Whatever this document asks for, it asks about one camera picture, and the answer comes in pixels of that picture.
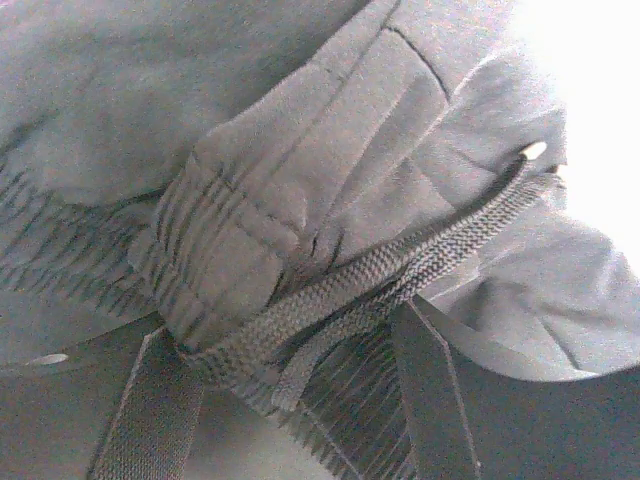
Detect black shorts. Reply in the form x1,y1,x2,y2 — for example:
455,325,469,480
1,1,639,479

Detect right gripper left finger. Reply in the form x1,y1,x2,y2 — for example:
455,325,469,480
1,328,202,479

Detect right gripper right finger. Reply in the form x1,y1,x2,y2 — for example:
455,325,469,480
392,300,639,479

